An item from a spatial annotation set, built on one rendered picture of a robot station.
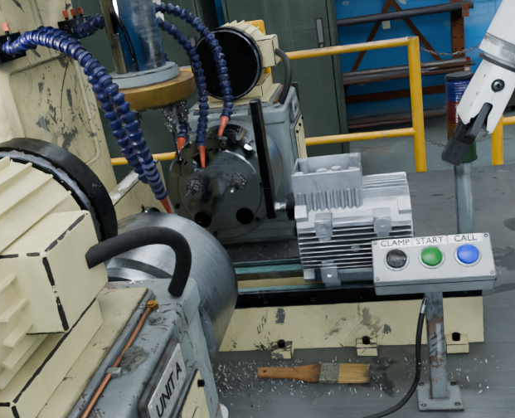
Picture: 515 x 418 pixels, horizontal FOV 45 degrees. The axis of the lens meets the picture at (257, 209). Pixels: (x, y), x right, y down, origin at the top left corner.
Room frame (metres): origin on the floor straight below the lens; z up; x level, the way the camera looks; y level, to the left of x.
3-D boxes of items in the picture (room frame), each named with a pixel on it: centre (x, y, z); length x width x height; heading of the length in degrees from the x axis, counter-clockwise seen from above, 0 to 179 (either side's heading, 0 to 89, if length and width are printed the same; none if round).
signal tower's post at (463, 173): (1.30, -0.47, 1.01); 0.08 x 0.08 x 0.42; 77
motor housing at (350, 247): (1.06, -0.18, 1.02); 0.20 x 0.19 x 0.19; 77
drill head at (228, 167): (1.45, 0.05, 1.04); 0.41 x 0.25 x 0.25; 167
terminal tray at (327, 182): (1.07, -0.14, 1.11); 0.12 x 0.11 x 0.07; 77
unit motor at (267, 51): (1.74, -0.05, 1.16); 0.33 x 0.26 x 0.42; 167
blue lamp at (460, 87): (1.30, -0.47, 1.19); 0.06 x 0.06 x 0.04
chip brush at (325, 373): (0.93, -0.05, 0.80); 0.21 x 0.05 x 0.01; 74
